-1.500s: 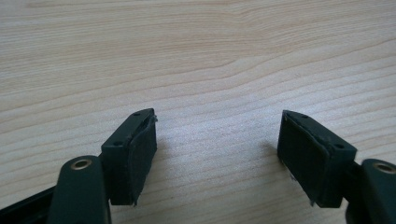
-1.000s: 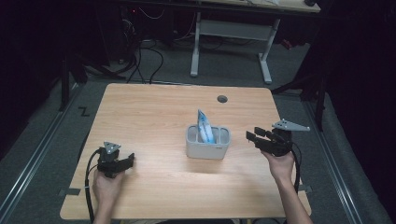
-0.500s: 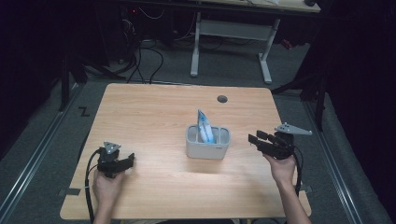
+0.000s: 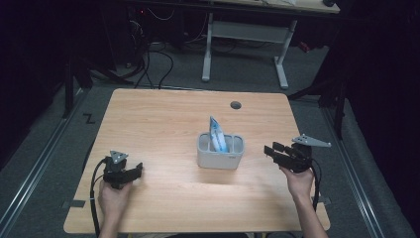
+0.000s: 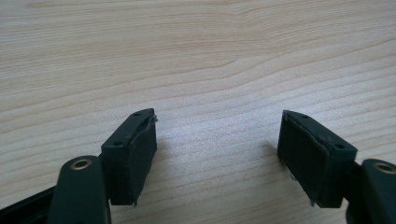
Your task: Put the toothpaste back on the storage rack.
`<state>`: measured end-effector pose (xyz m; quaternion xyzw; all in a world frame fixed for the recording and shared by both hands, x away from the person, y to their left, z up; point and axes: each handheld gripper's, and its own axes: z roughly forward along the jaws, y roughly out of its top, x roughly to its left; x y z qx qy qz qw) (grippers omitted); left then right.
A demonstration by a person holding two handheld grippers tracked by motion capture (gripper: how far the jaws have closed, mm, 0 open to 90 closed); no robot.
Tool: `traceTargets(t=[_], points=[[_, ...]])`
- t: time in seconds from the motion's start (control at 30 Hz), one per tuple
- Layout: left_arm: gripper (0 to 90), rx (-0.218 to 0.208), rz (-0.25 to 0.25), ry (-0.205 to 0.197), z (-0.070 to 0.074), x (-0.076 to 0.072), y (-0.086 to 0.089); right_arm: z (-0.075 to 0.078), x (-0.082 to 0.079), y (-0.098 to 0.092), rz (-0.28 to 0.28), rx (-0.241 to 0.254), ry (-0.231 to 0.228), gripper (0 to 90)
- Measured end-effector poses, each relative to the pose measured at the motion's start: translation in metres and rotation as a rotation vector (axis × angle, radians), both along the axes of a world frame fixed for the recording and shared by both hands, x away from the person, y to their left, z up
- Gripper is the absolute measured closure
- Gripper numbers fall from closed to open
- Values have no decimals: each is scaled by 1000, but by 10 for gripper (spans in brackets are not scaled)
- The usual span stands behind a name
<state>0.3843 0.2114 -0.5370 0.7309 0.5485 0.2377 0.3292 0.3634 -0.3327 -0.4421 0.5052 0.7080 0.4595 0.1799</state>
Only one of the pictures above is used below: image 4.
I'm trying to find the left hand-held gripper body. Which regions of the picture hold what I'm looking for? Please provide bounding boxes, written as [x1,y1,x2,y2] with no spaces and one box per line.
[102,150,133,190]

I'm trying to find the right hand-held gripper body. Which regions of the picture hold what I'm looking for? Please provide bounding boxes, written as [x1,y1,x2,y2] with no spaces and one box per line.
[278,133,333,174]

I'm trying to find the grey storage box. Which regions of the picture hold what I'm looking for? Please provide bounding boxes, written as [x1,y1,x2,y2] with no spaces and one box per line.
[196,132,246,171]

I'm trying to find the blue and white toothpaste tube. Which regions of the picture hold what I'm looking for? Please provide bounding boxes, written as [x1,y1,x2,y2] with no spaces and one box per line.
[208,115,230,154]

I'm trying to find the person's right hand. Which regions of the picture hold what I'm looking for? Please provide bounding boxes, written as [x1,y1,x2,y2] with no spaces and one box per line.
[279,167,316,201]

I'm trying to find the person's left hand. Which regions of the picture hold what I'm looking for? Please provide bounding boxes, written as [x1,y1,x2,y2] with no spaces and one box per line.
[98,180,134,215]

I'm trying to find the grey tape strip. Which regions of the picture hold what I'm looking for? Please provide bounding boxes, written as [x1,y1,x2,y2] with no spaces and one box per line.
[62,199,87,209]

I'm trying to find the black metal stand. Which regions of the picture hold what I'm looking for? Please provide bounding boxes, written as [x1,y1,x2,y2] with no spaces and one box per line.
[287,59,350,141]
[61,53,135,119]

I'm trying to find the white-legged wooden desk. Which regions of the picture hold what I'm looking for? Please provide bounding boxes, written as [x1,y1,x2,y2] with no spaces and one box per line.
[125,0,341,91]

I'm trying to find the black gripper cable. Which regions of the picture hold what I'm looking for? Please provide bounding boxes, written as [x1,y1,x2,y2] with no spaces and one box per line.
[89,157,110,238]
[310,158,322,212]

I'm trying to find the metal floor rail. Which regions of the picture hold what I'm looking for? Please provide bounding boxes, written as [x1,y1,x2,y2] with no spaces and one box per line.
[0,88,87,232]
[321,107,385,238]

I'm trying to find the black floor cables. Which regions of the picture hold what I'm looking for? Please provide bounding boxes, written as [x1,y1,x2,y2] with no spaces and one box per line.
[127,9,212,90]

